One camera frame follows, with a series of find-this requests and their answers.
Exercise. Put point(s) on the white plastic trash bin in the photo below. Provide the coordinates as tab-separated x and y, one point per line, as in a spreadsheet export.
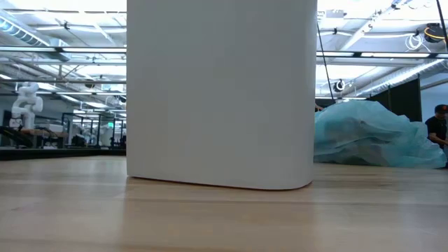
220	94

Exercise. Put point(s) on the light blue trash bag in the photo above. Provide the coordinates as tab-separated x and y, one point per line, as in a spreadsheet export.
367	136

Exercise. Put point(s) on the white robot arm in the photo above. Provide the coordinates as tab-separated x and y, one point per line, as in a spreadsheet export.
26	105

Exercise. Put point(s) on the wooden workbench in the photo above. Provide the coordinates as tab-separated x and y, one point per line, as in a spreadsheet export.
35	133

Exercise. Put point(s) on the person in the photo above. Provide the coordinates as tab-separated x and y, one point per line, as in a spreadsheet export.
435	127

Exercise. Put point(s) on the black aluminium table frame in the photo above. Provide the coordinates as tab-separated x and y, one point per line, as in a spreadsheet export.
52	154

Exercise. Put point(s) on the black partition wall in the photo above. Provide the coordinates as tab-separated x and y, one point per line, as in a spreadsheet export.
406	101

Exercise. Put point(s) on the silver ventilation duct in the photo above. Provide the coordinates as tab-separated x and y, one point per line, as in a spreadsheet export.
21	33

